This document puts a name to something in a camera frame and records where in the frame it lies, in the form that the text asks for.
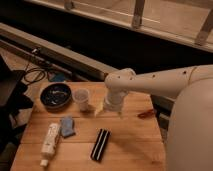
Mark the black chair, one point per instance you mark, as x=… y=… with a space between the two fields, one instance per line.
x=12 y=99

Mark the blue cloth piece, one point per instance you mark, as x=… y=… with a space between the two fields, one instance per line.
x=67 y=126

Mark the white tube bottle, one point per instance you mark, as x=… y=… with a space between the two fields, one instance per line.
x=49 y=145

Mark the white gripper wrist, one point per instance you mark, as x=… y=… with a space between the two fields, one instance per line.
x=113 y=101

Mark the dark blue ceramic bowl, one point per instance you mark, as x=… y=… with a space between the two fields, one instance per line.
x=55 y=95

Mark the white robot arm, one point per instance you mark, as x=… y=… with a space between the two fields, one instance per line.
x=190 y=132

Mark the translucent plastic cup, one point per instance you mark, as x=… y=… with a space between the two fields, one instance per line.
x=81 y=98

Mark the metal window rail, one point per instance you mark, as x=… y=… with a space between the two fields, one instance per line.
x=66 y=56

